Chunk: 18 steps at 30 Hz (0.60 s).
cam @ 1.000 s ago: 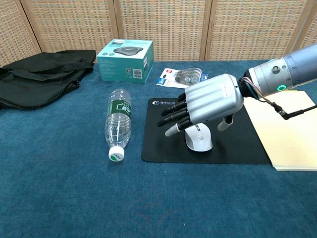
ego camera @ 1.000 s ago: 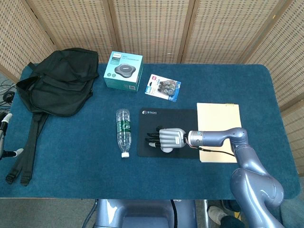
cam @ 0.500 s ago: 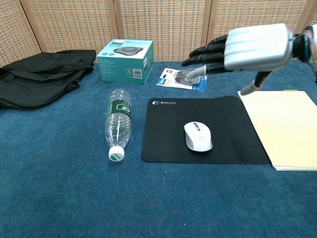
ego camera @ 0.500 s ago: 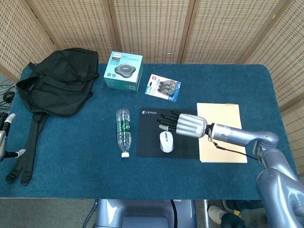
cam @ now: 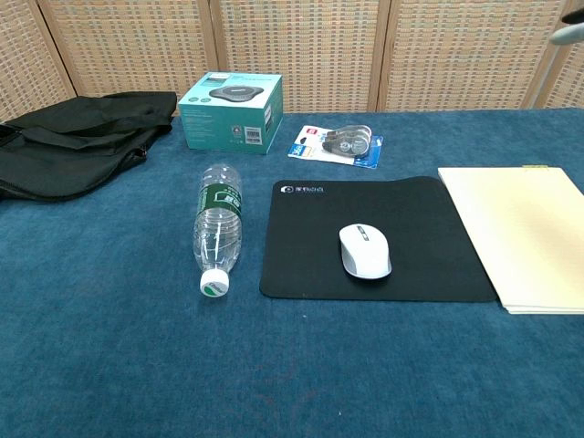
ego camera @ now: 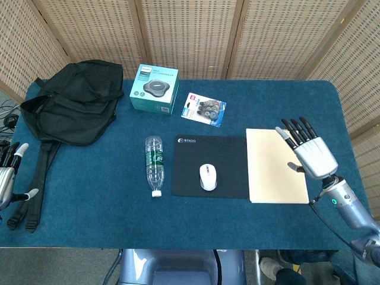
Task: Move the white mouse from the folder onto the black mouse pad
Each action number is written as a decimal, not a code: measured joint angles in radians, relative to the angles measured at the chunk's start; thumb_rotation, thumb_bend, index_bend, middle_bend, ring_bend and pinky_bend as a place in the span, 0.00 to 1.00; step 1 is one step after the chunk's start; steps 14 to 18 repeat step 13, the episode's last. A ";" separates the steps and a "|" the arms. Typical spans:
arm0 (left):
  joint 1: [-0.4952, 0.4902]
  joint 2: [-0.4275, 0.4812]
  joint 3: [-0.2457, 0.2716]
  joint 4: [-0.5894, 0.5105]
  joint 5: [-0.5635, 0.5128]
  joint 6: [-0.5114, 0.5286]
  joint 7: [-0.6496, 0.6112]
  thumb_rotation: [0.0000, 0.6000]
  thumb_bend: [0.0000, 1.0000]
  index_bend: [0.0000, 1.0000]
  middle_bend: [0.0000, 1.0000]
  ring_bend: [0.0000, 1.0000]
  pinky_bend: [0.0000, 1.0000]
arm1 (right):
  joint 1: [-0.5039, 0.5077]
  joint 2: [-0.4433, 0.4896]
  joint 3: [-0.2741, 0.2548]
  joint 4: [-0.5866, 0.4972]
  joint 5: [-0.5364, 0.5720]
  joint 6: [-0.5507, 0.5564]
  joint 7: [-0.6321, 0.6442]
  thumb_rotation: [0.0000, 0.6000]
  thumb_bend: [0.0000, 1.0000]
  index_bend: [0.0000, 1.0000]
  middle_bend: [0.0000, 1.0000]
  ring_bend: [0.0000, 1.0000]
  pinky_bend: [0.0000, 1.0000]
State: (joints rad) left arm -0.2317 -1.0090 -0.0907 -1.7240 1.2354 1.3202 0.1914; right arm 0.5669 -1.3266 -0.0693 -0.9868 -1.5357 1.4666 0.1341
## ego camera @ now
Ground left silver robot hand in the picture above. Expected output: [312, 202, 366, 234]
[0, 140, 40, 211]

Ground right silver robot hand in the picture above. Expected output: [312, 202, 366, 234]
[275, 116, 339, 180]

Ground white computer mouse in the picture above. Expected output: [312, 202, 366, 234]
[198, 163, 218, 192]

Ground black mouse pad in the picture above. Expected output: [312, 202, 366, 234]
[170, 134, 251, 200]

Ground black fabric backpack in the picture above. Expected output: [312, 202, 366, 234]
[7, 59, 125, 233]

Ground blister pack of batteries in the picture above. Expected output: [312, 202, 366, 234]
[180, 92, 227, 128]

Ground person's white shoe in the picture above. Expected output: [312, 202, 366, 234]
[259, 256, 286, 281]

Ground blue table cloth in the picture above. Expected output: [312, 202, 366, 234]
[0, 78, 370, 251]

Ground clear plastic water bottle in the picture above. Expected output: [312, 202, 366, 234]
[144, 135, 166, 198]

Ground teal speaker product box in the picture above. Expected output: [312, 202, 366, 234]
[129, 64, 180, 116]

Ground woven folding screen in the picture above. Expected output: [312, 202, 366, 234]
[0, 0, 380, 214]

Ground blue robot torso base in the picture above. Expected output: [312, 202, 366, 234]
[118, 248, 247, 285]

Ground black floor cables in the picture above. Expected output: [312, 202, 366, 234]
[0, 99, 22, 137]

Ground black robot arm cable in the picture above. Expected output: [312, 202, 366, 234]
[308, 189, 363, 252]

